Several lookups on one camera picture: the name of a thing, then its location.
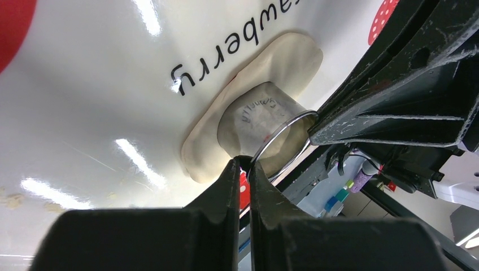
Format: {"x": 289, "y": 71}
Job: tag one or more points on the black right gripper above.
{"x": 413, "y": 96}

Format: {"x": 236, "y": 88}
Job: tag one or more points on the white dough lump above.
{"x": 244, "y": 115}

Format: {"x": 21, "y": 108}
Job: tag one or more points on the white strawberry print tray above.
{"x": 97, "y": 97}

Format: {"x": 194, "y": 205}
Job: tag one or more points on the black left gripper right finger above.
{"x": 284, "y": 237}

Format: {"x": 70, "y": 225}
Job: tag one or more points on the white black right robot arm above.
{"x": 461, "y": 184}

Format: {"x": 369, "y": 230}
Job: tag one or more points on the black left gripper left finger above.
{"x": 200, "y": 236}

